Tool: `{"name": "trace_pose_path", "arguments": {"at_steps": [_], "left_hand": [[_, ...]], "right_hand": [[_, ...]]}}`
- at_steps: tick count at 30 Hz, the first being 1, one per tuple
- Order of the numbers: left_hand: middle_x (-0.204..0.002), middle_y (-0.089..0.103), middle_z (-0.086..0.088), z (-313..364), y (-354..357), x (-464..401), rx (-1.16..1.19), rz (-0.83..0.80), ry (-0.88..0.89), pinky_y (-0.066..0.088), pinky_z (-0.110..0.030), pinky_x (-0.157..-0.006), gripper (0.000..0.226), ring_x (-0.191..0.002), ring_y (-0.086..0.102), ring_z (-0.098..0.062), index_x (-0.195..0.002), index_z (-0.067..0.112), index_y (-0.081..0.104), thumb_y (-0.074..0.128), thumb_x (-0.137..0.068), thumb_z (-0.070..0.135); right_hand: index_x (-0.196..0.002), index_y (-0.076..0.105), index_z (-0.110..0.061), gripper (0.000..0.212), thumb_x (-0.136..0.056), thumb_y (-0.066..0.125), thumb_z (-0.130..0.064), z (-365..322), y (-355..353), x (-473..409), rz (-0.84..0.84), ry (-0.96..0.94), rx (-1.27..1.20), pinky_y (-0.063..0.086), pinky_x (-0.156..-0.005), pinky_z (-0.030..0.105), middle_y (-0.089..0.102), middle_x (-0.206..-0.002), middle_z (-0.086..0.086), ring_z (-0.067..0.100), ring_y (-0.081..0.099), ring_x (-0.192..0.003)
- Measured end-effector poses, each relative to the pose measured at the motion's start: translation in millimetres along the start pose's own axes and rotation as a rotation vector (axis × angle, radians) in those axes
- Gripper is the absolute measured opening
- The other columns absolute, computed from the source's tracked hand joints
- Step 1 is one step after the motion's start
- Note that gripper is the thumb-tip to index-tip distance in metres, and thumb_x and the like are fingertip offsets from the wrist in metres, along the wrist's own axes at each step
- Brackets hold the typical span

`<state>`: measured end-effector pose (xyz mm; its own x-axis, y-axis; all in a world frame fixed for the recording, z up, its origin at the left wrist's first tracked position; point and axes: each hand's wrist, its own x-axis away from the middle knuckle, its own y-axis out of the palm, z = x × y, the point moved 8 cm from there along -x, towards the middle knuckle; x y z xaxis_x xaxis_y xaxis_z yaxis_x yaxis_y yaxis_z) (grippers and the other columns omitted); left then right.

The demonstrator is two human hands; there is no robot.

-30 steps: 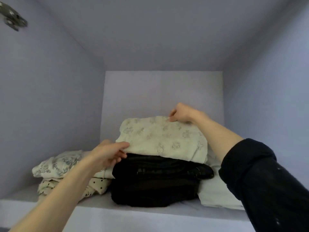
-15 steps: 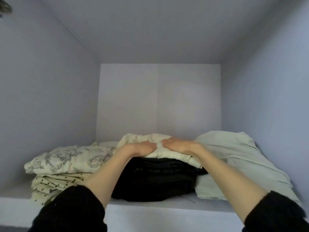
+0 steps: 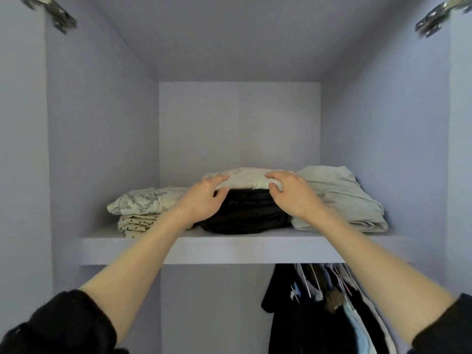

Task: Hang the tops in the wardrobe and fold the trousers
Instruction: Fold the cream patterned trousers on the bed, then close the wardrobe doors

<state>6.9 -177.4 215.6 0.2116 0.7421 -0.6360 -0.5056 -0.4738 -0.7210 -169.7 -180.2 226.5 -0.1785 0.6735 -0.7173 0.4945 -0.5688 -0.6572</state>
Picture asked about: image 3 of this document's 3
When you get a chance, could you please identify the person's black left sleeve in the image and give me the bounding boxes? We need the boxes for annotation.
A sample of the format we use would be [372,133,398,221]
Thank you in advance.
[0,290,130,354]

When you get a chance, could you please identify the metal door hinge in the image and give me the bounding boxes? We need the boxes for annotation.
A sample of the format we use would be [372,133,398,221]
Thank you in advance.
[414,0,472,39]
[21,0,78,35]

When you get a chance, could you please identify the person's right hand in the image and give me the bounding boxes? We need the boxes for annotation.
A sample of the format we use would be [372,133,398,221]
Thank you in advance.
[264,170,331,227]

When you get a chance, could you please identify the person's right forearm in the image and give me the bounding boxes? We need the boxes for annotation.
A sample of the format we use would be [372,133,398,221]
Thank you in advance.
[313,211,457,347]

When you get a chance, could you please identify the black fur-trimmed jacket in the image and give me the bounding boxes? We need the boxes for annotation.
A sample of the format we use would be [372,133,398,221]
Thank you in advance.
[323,287,348,314]

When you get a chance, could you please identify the person's left forearm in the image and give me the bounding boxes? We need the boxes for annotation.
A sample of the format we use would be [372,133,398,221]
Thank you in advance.
[80,213,191,344]

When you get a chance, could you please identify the grey wardrobe shelf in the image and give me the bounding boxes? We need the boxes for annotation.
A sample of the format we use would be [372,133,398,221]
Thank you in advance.
[74,226,414,266]

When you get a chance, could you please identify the charcoal black clothes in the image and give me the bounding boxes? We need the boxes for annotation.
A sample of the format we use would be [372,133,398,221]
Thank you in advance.
[260,263,344,354]

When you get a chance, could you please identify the beige textured pajama pants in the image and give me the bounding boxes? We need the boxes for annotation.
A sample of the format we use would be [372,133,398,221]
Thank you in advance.
[203,167,302,192]

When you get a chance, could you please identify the grey wooden wardrobe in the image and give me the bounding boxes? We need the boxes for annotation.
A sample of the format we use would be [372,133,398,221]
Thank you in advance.
[0,0,472,354]

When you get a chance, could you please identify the light grey smocked garment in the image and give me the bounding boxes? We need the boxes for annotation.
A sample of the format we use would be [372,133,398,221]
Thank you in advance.
[289,166,389,235]

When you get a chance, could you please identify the person's left hand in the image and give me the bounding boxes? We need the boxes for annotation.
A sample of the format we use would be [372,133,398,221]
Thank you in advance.
[166,174,231,229]

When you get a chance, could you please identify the cream patterned pyjama top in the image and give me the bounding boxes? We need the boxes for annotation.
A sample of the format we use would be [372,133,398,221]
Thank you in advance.
[107,186,191,217]

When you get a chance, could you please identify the lilac pink wire hanger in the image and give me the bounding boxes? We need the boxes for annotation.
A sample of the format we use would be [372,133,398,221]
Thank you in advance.
[328,263,362,295]

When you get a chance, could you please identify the black garment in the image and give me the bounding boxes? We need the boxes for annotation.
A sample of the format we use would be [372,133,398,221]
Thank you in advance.
[350,287,392,354]
[199,188,292,236]

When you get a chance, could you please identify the cream polka dot trousers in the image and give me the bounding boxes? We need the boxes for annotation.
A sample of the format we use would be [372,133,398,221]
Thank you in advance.
[117,213,196,239]

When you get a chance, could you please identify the person's black sleeve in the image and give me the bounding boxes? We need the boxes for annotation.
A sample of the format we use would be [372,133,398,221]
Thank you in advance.
[409,293,472,354]
[0,290,130,354]

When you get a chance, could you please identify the person's black right sleeve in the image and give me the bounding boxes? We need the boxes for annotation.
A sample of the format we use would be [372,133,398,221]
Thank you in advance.
[409,293,472,354]

